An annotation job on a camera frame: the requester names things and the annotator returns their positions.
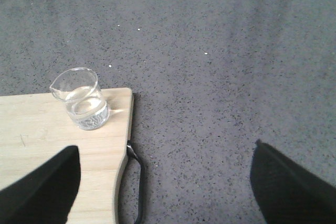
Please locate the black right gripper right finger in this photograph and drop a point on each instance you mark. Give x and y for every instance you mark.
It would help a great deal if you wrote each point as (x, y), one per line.
(286, 192)

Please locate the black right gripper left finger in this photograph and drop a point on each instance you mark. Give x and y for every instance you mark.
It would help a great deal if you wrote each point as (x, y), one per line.
(45, 195)

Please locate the clear glass measuring beaker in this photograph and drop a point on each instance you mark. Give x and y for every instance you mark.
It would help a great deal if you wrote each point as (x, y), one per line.
(84, 102)

